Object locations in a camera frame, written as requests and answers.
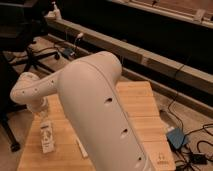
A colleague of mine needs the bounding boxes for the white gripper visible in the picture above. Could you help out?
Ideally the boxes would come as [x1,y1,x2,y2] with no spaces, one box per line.
[27,98,49,118]

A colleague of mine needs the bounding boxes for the clear plastic bottle white label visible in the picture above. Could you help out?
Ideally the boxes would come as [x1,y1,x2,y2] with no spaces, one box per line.
[40,118,55,154]

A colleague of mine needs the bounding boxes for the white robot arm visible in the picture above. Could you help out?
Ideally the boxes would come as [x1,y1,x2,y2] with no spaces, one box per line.
[10,51,156,171]

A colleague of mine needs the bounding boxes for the white spray bottle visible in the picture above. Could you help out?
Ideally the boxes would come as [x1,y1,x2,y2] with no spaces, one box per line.
[52,1,62,20]

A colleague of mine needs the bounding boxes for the dark chair at left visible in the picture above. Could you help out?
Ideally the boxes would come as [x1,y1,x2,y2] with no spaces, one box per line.
[0,53,39,153]

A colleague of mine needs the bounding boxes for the black office chair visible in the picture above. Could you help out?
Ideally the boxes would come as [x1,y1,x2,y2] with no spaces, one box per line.
[0,0,60,73]

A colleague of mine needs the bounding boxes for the blue power box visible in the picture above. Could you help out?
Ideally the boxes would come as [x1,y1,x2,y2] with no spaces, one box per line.
[166,128,189,150]

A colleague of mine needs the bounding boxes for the black floor cables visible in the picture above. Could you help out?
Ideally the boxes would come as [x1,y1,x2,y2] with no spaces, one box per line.
[158,99,213,171]

